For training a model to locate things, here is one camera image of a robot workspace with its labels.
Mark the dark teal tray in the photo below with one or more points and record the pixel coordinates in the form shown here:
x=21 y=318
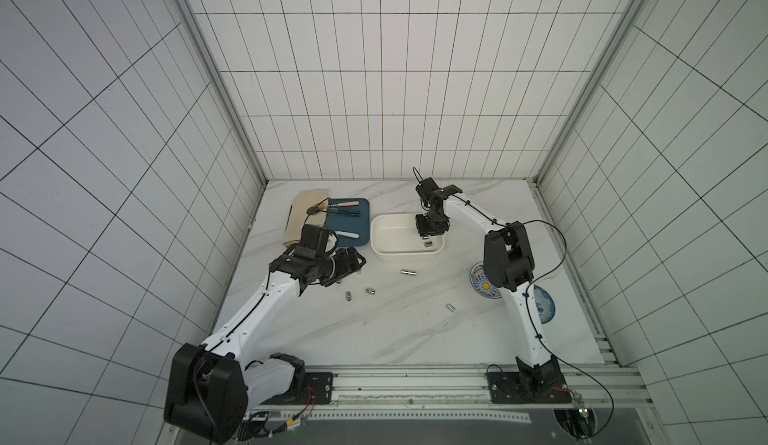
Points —
x=356 y=224

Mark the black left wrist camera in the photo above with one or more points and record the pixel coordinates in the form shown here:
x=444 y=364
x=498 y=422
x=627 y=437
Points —
x=318 y=239

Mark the white storage box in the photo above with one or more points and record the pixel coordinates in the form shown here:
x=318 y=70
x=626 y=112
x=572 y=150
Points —
x=395 y=237

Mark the gold spoon green handle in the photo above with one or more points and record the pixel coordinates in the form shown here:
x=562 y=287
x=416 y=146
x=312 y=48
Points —
x=345 y=211

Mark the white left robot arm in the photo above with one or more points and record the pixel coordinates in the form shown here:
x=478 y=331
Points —
x=252 y=319

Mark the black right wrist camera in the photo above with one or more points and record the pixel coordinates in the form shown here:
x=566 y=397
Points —
x=428 y=191

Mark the silver spoon white handle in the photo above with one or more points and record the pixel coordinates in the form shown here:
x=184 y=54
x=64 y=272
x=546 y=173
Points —
x=344 y=234

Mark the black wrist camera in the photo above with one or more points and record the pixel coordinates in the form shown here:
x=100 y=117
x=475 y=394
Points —
x=318 y=239
x=428 y=191

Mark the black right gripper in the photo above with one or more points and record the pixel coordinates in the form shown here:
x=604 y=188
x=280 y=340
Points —
x=431 y=223

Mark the beige folded cloth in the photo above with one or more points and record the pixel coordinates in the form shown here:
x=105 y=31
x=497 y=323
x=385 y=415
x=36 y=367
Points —
x=298 y=217

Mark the gold spoon pink handle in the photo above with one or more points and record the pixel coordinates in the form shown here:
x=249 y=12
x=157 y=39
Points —
x=342 y=204

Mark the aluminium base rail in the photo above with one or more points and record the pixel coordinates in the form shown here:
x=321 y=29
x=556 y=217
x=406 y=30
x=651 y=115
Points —
x=457 y=392

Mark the blue white patterned bowl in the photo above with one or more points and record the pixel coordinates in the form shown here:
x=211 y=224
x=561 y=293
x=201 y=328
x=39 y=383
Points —
x=545 y=305

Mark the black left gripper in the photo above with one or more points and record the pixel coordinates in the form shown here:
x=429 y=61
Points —
x=344 y=267

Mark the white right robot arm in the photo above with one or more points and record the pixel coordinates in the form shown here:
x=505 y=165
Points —
x=509 y=267

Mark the blue yellow patterned bowl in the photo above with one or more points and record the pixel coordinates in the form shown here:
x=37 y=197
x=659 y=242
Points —
x=481 y=284

